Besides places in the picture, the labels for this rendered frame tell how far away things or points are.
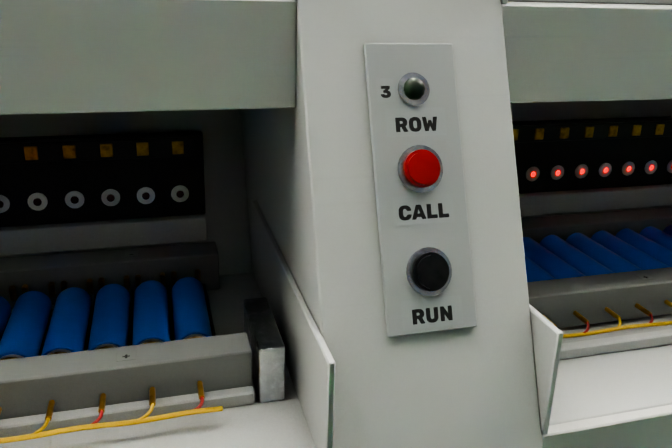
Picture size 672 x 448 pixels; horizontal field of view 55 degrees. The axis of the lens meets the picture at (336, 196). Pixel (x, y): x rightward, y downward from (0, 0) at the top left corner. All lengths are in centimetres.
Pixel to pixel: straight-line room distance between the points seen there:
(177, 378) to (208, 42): 15
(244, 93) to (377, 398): 14
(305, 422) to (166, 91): 15
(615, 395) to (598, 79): 15
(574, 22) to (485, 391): 17
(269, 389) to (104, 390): 7
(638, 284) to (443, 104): 18
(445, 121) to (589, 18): 9
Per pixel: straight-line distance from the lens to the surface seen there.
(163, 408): 31
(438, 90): 29
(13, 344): 34
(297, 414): 31
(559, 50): 33
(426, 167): 27
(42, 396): 31
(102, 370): 30
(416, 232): 27
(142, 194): 42
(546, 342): 29
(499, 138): 30
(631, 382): 36
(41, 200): 42
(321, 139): 27
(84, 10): 27
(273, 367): 30
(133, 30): 27
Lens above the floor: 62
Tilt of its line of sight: 3 degrees up
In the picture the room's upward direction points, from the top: 4 degrees counter-clockwise
